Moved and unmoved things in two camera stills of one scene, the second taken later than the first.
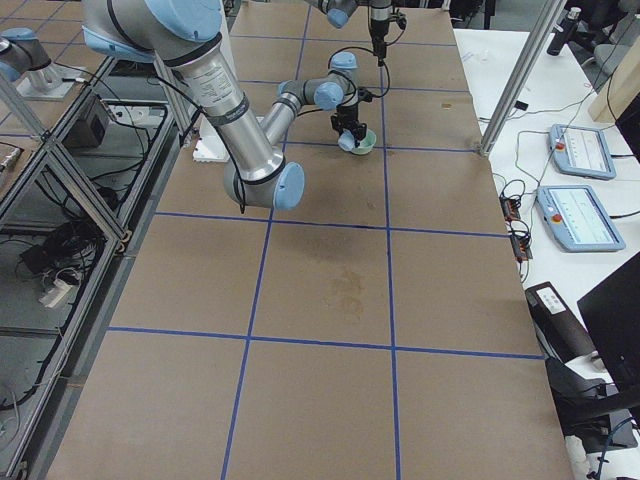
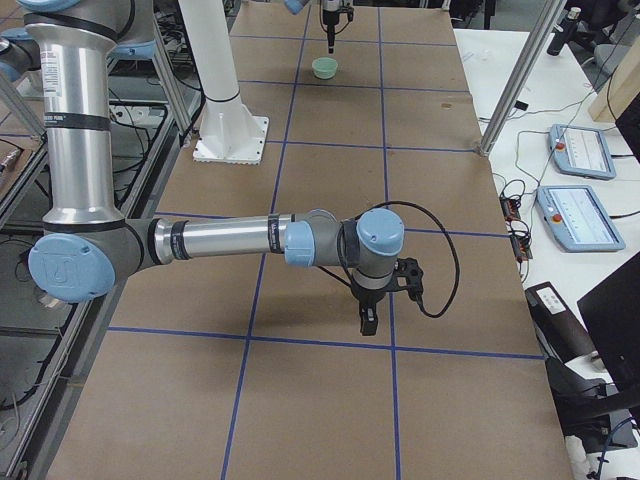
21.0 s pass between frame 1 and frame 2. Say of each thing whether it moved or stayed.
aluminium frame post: stayed
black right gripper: moved
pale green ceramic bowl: moved
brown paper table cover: stayed
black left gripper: moved
